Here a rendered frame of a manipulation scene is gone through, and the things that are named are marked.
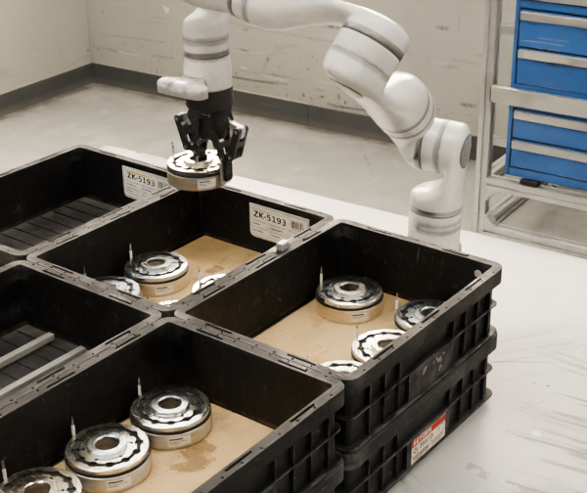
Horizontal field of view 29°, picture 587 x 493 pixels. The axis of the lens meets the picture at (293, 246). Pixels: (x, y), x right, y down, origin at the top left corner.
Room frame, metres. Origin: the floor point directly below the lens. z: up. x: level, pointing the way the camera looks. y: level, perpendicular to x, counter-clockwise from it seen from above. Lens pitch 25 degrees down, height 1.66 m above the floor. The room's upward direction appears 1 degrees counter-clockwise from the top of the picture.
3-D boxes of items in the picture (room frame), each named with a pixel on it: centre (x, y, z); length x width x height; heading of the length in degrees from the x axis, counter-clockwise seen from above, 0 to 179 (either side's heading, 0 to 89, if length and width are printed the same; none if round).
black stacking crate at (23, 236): (1.78, 0.40, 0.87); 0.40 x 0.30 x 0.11; 142
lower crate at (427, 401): (1.42, -0.07, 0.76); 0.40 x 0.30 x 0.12; 142
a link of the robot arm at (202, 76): (1.69, 0.14, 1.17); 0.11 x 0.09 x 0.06; 143
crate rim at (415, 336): (1.42, -0.07, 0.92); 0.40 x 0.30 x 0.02; 142
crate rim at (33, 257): (1.60, 0.17, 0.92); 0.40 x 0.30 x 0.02; 142
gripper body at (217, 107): (1.70, 0.13, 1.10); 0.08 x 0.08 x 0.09
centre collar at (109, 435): (1.14, 0.23, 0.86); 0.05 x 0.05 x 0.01
